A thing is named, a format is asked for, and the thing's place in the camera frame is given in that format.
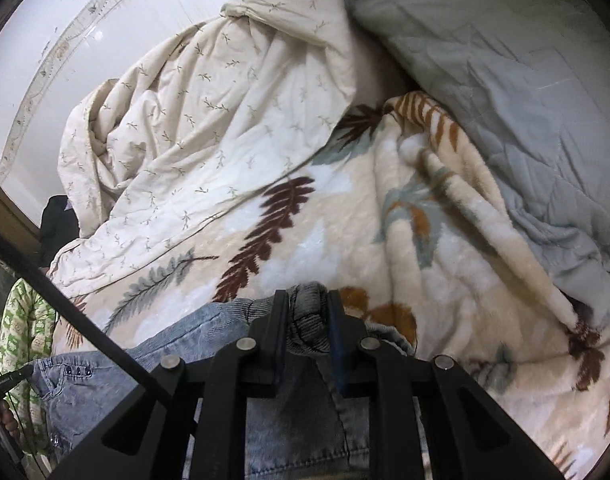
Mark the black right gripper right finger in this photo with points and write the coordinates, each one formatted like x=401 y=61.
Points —
x=354 y=354

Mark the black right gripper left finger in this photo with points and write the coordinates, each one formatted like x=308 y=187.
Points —
x=253 y=365

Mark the beige leaf pattern fleece blanket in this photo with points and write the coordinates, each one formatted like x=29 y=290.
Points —
x=399 y=213

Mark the green panda print quilt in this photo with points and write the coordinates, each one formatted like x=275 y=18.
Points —
x=26 y=330

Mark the cream floral duvet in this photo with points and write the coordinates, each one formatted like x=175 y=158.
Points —
x=203 y=121

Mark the grey quilted blanket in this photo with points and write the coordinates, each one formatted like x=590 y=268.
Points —
x=529 y=81

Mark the black garment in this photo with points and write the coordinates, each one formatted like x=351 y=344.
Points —
x=59 y=226

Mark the person's left hand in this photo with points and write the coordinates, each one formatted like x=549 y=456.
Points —
x=7 y=420

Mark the blue denim jeans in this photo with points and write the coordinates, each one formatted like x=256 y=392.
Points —
x=103 y=426

